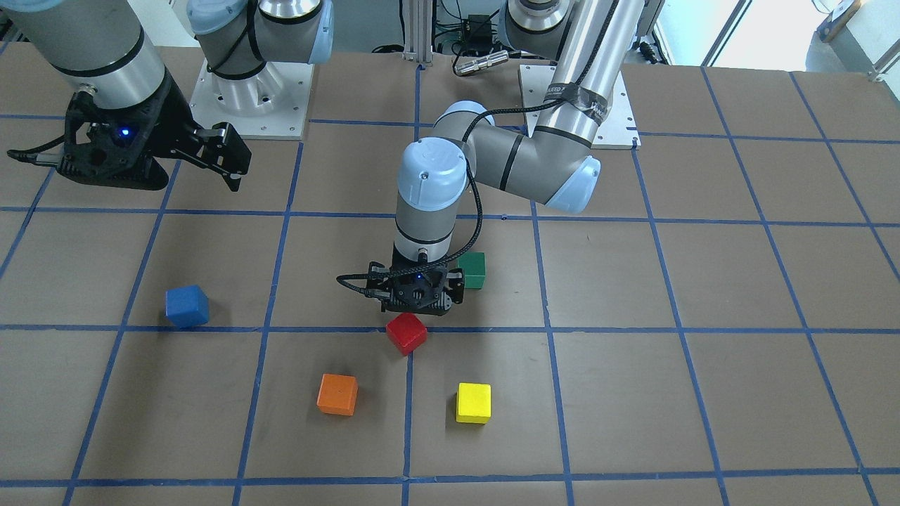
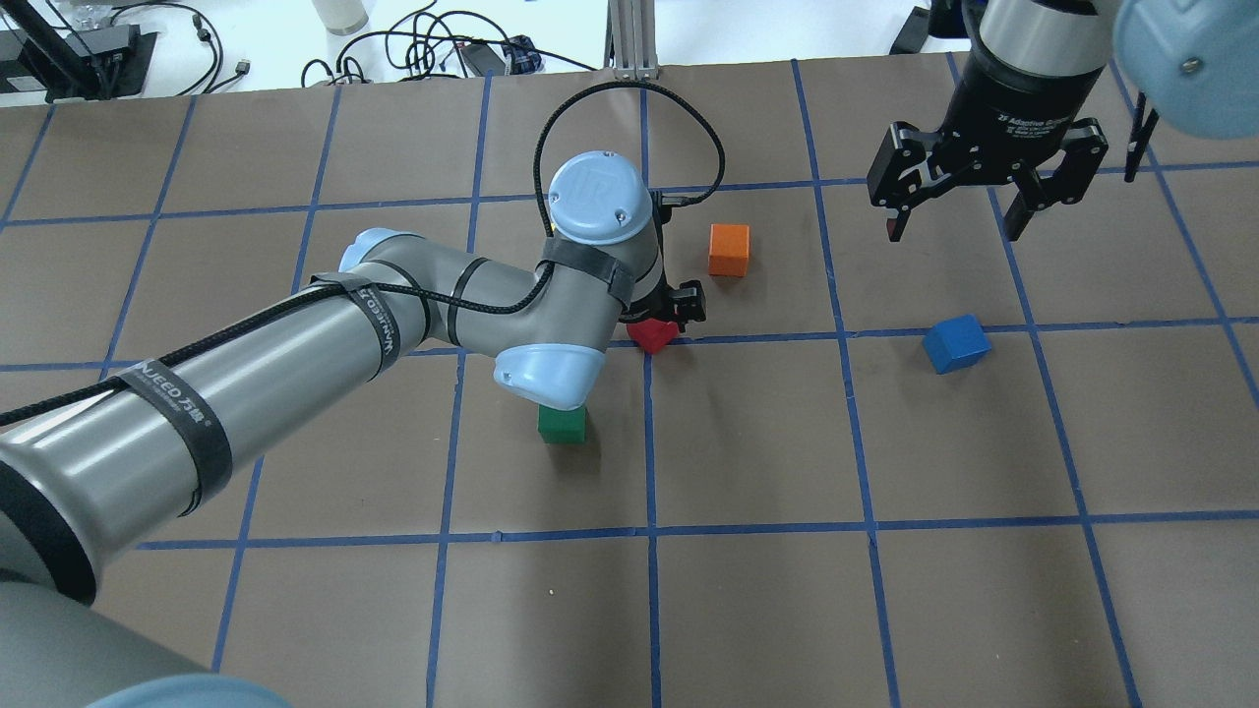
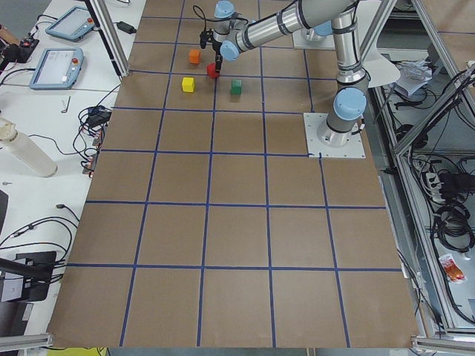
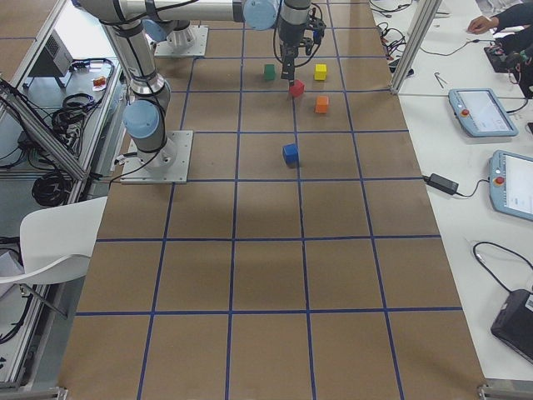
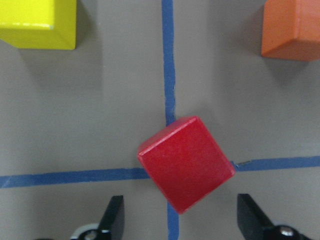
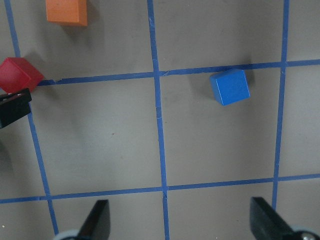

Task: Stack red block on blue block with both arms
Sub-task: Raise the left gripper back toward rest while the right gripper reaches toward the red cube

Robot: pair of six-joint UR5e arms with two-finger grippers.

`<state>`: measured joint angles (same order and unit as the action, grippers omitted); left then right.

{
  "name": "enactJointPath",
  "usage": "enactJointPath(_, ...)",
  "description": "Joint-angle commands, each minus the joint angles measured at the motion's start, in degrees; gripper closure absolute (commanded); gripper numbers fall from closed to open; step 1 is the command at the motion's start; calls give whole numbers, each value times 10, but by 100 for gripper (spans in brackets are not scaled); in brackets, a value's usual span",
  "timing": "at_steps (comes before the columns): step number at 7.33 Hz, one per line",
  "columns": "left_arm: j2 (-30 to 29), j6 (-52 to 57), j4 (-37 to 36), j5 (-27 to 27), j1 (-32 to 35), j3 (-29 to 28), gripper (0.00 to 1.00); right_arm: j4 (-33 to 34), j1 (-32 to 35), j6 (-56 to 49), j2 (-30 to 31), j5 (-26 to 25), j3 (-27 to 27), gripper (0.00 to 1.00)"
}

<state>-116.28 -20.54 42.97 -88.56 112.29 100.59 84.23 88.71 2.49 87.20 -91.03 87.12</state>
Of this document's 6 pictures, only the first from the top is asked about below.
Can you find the aluminium frame post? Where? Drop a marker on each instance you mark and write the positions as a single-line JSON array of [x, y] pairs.
[[418, 31]]

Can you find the yellow wooden block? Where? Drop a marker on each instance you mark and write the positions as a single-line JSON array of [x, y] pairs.
[[473, 403]]

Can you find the red wooden block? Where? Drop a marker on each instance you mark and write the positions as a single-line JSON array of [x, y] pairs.
[[406, 332]]

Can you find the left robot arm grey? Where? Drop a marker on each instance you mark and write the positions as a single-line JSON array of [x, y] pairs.
[[439, 208]]

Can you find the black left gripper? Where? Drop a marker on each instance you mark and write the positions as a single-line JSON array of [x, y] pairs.
[[457, 284]]

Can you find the green wooden block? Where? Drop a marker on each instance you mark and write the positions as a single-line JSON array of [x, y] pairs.
[[474, 266]]

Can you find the blue wooden block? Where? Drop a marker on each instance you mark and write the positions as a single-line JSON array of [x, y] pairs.
[[187, 306]]

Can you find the orange wooden block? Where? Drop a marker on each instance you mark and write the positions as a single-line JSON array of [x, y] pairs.
[[337, 394]]

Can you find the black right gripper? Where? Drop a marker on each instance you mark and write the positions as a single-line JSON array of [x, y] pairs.
[[171, 126]]

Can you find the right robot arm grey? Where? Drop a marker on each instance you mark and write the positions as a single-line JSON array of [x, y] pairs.
[[102, 48]]

